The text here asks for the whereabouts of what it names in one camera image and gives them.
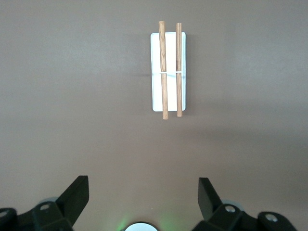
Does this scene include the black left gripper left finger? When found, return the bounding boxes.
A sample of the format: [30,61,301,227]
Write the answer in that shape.
[0,175,90,231]

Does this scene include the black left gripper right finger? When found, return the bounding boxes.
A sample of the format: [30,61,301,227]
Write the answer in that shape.
[192,177,297,231]

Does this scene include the white rectangular tray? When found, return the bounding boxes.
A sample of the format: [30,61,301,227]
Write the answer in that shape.
[150,21,187,120]

